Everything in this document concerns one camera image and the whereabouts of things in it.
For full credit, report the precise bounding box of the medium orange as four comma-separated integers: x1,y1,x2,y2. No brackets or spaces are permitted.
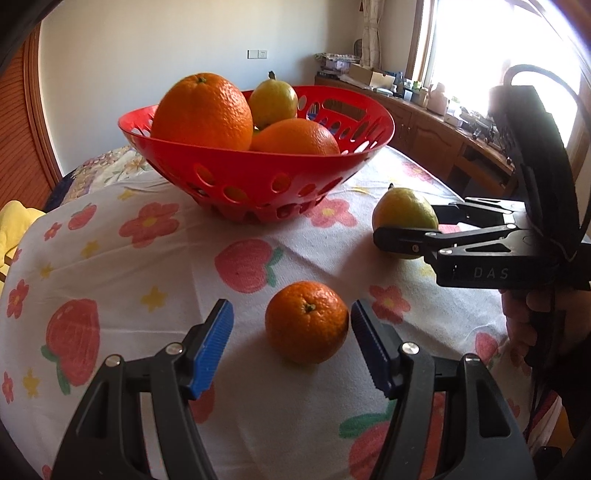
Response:
250,118,341,156

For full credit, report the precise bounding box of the mandarin with green stem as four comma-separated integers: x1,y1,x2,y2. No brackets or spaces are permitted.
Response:
265,281,349,365

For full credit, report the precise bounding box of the patterned beige curtain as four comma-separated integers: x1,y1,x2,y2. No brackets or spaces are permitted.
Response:
359,0,385,70

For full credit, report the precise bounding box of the large yellow lemon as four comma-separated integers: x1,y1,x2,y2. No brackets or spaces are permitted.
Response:
249,71,299,130

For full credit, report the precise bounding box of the long wooden cabinet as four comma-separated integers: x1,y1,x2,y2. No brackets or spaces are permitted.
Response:
314,76,523,195

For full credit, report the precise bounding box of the large orange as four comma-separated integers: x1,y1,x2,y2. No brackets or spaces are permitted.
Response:
151,72,254,151

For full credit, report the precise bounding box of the wooden slatted headboard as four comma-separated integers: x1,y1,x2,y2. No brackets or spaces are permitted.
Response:
0,32,64,214

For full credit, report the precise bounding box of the black cable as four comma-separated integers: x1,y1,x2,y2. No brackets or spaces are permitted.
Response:
502,64,582,114

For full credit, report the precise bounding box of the floral quilt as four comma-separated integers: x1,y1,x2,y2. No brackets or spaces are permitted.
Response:
59,145,155,205

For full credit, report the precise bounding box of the white ceramic jar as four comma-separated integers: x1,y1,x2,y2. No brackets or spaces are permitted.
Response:
427,82,450,114

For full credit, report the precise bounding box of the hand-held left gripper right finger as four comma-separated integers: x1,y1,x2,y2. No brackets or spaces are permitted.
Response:
350,298,536,480

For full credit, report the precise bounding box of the yellow cloth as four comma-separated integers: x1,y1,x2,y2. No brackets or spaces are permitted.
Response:
0,200,47,296

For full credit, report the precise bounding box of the red perforated plastic basket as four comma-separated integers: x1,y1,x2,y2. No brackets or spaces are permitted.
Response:
117,85,396,225

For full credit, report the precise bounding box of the person's right hand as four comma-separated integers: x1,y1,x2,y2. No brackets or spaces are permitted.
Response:
500,288,561,371

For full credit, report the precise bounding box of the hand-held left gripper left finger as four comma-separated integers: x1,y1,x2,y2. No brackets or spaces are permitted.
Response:
51,298,235,480

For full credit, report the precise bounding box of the pile of printed packets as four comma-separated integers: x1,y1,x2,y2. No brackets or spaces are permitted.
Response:
315,52,361,77

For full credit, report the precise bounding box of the bright window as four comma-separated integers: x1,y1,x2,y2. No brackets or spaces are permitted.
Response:
406,0,588,155

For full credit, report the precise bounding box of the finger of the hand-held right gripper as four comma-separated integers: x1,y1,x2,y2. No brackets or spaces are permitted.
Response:
372,224,525,260
434,196,528,227

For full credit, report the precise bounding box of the open cardboard box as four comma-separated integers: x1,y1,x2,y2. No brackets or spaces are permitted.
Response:
346,63,398,91

